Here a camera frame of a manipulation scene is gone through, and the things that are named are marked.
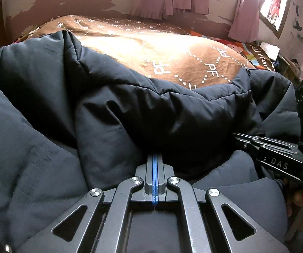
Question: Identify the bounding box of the brown framed window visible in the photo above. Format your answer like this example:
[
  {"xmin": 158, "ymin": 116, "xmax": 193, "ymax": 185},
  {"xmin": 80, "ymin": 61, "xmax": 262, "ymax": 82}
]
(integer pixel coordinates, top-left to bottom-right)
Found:
[{"xmin": 215, "ymin": 0, "xmax": 293, "ymax": 39}]

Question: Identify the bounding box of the brown printed blanket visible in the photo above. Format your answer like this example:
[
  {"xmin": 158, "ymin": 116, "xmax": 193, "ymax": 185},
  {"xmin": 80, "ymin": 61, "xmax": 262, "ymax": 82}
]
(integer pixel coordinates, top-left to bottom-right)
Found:
[{"xmin": 16, "ymin": 14, "xmax": 275, "ymax": 90}]

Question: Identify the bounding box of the black padded jacket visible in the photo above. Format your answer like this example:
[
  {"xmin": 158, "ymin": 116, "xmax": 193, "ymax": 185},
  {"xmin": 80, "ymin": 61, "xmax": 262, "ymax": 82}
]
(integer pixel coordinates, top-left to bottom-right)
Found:
[{"xmin": 0, "ymin": 30, "xmax": 303, "ymax": 253}]

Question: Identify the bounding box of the cluttered desk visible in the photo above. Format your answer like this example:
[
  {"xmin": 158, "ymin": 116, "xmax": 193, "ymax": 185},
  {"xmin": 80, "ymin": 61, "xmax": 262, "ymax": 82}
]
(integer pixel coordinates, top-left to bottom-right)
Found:
[{"xmin": 274, "ymin": 54, "xmax": 303, "ymax": 85}]

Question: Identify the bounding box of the red hanging cloth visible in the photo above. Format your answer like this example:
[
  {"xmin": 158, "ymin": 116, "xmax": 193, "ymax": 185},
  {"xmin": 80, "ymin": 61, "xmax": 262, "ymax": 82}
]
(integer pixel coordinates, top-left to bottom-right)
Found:
[{"xmin": 268, "ymin": 0, "xmax": 286, "ymax": 25}]

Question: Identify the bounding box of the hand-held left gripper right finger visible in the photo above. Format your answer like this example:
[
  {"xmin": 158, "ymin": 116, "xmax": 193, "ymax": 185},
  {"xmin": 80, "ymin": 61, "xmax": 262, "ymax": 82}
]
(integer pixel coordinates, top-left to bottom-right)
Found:
[{"xmin": 155, "ymin": 153, "xmax": 256, "ymax": 253}]

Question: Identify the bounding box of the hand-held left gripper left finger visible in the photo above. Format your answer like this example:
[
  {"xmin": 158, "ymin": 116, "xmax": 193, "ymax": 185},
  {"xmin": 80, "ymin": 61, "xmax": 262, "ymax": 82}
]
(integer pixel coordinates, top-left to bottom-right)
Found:
[{"xmin": 52, "ymin": 153, "xmax": 155, "ymax": 253}]

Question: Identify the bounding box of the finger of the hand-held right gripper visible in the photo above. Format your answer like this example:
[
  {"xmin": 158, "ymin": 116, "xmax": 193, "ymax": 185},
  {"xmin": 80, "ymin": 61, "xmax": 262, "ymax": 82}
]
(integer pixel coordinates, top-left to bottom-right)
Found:
[{"xmin": 233, "ymin": 133, "xmax": 299, "ymax": 159}]

